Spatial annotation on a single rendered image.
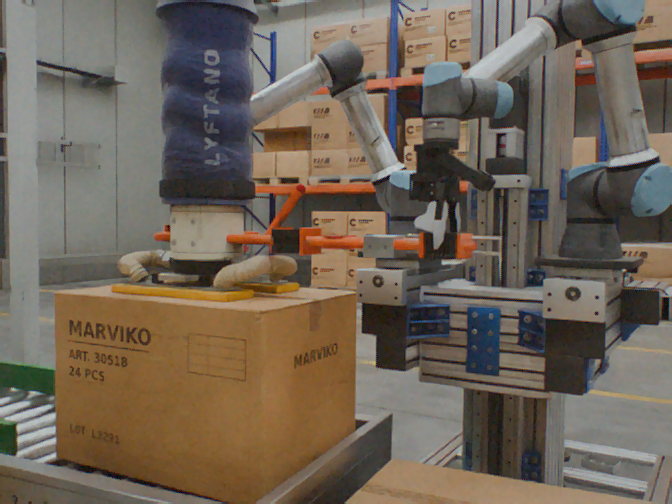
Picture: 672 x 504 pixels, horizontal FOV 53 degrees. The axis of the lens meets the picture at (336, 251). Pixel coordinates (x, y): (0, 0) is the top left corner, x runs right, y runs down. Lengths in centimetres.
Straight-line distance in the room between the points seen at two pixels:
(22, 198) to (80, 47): 836
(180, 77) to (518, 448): 131
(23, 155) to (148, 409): 314
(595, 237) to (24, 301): 355
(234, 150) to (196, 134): 9
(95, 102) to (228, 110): 1119
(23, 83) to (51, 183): 752
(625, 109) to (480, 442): 98
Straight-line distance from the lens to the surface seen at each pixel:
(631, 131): 167
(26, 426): 213
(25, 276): 454
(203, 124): 157
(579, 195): 177
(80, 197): 1238
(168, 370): 150
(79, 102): 1252
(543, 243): 198
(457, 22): 931
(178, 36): 163
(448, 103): 135
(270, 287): 161
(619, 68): 166
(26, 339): 458
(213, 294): 147
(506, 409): 200
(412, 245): 135
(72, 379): 172
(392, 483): 159
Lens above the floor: 113
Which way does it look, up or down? 3 degrees down
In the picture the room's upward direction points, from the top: 1 degrees clockwise
